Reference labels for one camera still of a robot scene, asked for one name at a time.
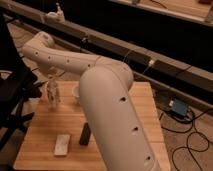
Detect clear plastic bottle white label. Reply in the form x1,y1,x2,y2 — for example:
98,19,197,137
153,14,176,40
46,79,60,108

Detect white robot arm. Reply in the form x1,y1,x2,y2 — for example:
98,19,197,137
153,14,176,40
22,32,161,171

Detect white paper cup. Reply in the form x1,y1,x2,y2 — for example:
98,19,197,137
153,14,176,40
72,86,80,100

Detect black office chair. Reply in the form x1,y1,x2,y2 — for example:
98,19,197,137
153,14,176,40
0,13,43,151

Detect white rectangular block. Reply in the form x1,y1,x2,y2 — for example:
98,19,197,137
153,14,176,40
54,134,71,156

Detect black remote control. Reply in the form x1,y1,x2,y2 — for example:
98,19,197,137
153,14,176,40
79,123,91,146

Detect blue electronic box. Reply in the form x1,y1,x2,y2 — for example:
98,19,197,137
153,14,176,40
169,99,188,117

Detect white object on rail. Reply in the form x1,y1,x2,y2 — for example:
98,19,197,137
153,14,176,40
46,3,65,22

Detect long metal rail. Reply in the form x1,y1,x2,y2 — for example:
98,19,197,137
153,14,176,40
0,0,213,115

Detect black cables by box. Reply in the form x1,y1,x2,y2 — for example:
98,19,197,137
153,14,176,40
156,104,213,171

